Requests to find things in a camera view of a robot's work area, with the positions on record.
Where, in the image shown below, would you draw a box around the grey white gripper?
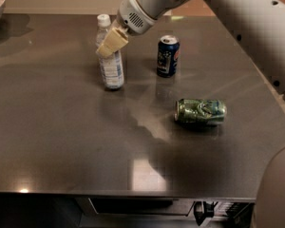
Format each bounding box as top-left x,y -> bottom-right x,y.
96,0 -> 156,58

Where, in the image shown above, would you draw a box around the clear blue-label plastic bottle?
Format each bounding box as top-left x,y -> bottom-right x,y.
95,14 -> 124,90

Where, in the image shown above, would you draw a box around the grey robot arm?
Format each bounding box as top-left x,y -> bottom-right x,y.
97,0 -> 285,228

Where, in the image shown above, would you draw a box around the blue soda can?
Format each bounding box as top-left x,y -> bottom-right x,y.
157,35 -> 180,78

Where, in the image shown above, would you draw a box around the green crushed soda can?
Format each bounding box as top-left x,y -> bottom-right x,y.
174,99 -> 227,125

